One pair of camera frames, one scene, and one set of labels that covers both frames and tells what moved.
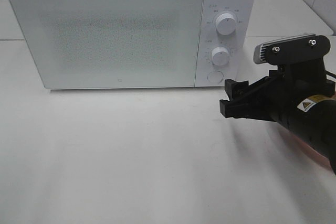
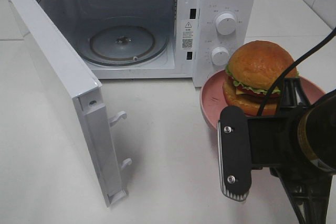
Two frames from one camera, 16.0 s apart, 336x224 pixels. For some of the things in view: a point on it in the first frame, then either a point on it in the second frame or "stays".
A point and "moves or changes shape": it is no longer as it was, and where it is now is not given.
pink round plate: [307, 146] moves or changes shape
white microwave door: [117, 35] to [83, 85]
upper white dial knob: [226, 23] stays
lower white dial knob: [219, 55] stays
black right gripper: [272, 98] to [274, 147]
